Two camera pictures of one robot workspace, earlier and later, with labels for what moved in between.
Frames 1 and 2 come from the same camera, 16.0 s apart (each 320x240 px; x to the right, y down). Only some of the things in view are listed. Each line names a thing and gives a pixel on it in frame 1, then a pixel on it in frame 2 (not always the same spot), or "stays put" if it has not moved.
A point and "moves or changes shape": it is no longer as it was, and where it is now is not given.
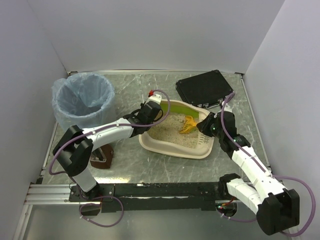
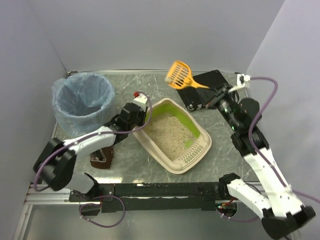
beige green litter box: [165, 138] moves or changes shape
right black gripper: [205, 124] to [217, 94]
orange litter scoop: [188, 124] to [180, 77]
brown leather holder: [101, 157] stays put
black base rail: [154, 197] stays put
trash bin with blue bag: [83, 99] stays put
